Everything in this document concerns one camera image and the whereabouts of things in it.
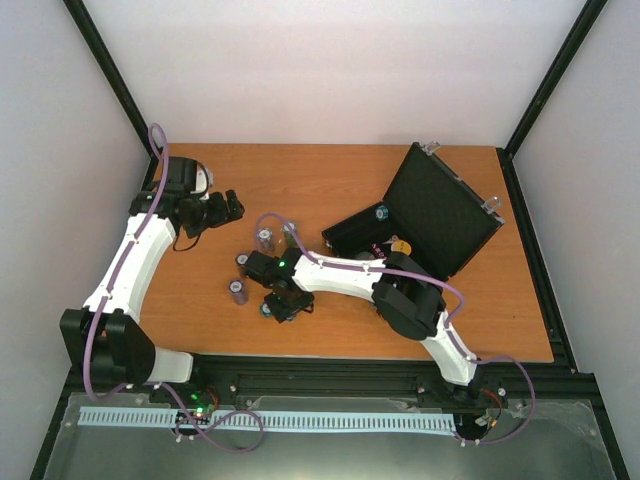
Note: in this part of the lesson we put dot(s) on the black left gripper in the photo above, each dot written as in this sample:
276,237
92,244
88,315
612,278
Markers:
223,216

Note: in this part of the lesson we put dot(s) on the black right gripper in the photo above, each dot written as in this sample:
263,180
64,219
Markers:
280,312

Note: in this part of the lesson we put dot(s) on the white dealer button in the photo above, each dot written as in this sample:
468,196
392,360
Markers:
401,246

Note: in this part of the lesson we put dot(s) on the black poker set case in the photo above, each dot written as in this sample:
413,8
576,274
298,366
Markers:
445,221

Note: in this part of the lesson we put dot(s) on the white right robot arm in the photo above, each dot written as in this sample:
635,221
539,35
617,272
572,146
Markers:
404,295

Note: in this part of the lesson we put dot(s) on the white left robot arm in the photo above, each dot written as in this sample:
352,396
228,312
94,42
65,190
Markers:
104,338

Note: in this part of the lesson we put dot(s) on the blue 10 chip stack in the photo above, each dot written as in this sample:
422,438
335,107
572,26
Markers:
265,238

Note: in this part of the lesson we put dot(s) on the brown chip stack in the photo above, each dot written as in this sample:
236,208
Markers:
241,261

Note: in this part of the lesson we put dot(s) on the green 20 chip stack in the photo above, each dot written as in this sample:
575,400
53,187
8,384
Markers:
290,229

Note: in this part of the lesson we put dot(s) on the white perforated cable strip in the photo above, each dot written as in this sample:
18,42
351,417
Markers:
272,421

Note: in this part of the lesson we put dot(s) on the black aluminium frame rail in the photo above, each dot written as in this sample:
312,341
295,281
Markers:
236,379

